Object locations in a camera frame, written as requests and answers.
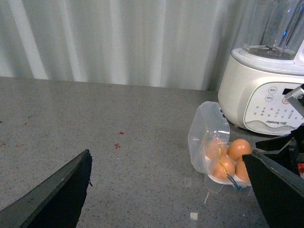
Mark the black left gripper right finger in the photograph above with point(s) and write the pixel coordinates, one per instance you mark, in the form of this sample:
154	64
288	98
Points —
277	145

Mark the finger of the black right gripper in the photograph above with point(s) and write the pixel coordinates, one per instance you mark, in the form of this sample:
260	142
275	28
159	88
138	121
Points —
279	192

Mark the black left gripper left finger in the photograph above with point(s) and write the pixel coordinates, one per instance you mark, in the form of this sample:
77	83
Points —
56	202

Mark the black metal gripper body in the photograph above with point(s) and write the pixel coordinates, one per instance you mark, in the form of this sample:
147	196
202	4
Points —
296	98

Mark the brown egg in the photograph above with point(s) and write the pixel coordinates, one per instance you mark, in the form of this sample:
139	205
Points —
223	167
215	147
238	148
241	171

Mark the clear plastic egg box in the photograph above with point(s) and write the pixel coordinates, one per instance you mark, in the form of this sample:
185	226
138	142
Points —
209	123

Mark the white Joyoung blender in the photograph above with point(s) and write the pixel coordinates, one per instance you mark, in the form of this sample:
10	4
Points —
266	62

